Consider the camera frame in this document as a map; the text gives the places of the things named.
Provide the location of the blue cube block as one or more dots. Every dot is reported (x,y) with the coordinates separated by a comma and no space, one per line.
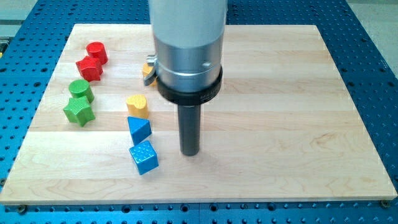
(144,156)

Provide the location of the yellow heart block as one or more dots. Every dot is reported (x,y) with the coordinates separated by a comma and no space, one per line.
(137,106)

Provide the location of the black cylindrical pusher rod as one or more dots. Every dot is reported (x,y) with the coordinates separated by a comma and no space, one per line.
(189,129)

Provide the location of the green star block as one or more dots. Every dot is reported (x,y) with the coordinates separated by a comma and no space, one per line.
(78,110)

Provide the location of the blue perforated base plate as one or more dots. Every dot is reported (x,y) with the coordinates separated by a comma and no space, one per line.
(32,55)

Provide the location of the red cylinder block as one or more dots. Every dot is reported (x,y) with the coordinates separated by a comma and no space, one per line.
(97,50)

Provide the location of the yellow block behind arm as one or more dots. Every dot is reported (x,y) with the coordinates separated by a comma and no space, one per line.
(149,75)

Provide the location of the blue triangle block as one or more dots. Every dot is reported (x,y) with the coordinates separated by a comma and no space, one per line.
(139,129)

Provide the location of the red pentagon block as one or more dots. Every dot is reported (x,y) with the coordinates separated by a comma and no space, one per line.
(90,68)

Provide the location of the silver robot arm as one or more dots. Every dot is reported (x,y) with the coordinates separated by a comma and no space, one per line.
(188,37)

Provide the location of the wooden board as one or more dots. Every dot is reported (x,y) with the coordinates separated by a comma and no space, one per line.
(282,128)

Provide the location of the green cylinder block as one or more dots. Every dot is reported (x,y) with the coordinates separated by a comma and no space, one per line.
(80,88)

